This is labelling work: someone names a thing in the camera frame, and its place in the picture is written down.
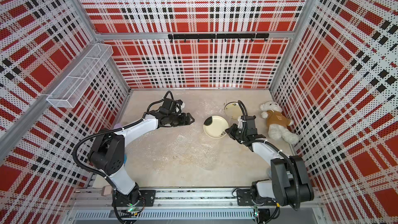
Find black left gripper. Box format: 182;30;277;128
168;112;195;127

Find cream plate black spot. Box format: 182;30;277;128
203;116;229;139

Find cream dinner plate black characters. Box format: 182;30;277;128
224;102;243;119

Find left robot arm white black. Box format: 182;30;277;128
72;111;195;206

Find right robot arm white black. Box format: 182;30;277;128
226;101;315;211

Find white teddy bear brown shirt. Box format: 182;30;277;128
260;101;299;145

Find small beige box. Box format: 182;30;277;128
101;186;113;197

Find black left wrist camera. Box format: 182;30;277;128
160;98;183;114

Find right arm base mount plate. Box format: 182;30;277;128
232;188;276;206

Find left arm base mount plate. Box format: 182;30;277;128
112;190;156;207

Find black wall hook rail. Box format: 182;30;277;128
168;33;270;41

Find white wire mesh shelf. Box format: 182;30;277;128
47;44;113;108

